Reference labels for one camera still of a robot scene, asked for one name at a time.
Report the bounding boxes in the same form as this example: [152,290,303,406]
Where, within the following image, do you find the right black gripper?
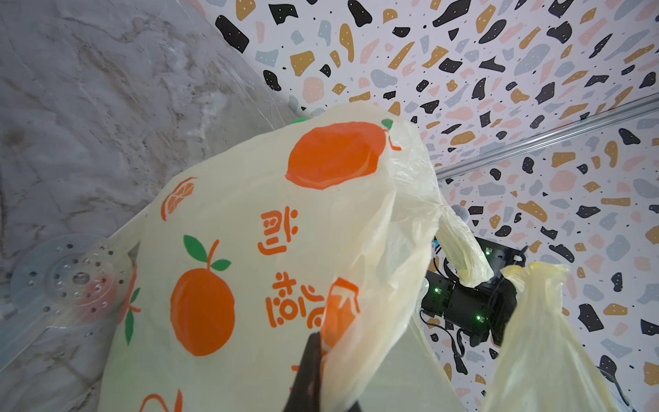
[421,238,528,347]

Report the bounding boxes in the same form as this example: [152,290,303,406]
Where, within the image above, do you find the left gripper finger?
[282,331,361,412]

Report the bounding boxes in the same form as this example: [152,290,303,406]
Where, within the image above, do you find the blue toy microphone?
[451,205,470,223]

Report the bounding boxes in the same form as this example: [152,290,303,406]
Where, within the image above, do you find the cream plastic bag orange print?
[97,101,619,412]

